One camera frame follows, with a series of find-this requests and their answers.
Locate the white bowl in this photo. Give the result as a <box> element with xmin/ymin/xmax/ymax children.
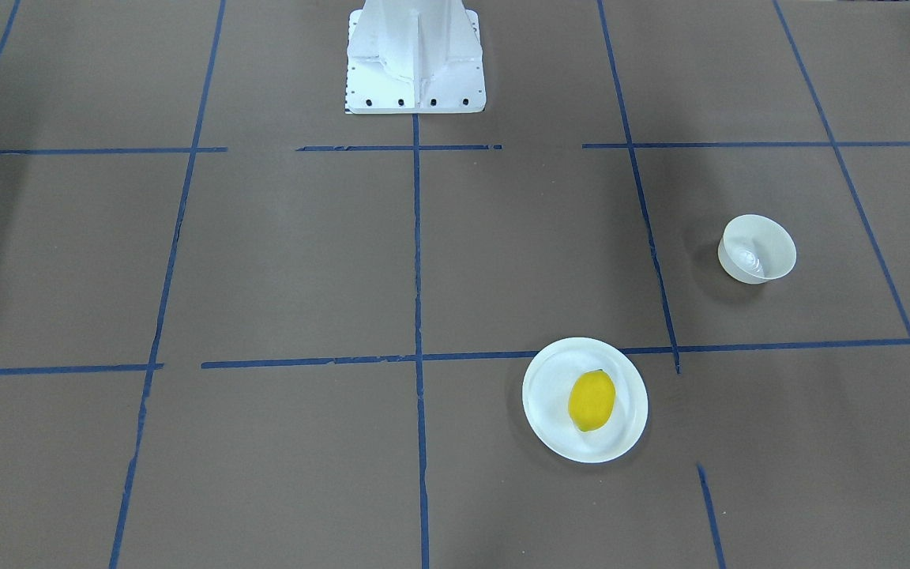
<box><xmin>717</xmin><ymin>215</ymin><xmax>798</xmax><ymax>285</ymax></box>

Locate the white plate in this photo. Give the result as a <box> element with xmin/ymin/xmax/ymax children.
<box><xmin>521</xmin><ymin>337</ymin><xmax>649</xmax><ymax>464</ymax></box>

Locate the yellow lemon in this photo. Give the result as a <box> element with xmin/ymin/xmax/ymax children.
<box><xmin>567</xmin><ymin>370</ymin><xmax>616</xmax><ymax>432</ymax></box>

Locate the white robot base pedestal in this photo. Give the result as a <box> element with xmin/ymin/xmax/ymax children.
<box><xmin>344</xmin><ymin>1</ymin><xmax>487</xmax><ymax>115</ymax></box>

